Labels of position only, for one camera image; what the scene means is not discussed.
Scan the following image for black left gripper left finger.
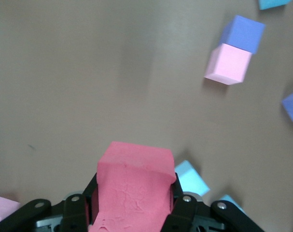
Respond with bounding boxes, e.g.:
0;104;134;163
0;173;100;232

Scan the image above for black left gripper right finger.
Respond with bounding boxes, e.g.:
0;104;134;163
160;172;265;232

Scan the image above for pink foam block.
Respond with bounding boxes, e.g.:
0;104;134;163
0;195;21;227
203;43;253;86

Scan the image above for red foam block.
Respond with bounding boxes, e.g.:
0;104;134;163
88;141;177;232

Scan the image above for blue foam block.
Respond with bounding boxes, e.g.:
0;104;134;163
174;159;211;197
218;194;246;213
258;0;293;11

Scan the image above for brown table mat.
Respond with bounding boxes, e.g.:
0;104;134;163
0;0;293;232

